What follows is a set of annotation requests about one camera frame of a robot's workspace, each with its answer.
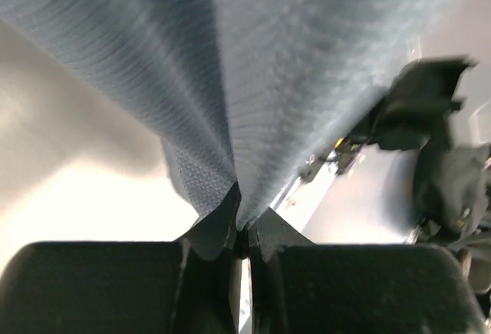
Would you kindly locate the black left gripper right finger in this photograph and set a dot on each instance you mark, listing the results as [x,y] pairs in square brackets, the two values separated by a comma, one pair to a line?
[302,287]

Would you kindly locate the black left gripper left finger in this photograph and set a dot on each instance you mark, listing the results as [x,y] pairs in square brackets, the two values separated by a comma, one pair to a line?
[189,285]

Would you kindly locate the blue-grey pillowcase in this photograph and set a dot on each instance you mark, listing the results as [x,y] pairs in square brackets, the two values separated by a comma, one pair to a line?
[241,91]

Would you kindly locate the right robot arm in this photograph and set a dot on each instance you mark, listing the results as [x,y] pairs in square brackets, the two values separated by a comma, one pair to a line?
[449,182]

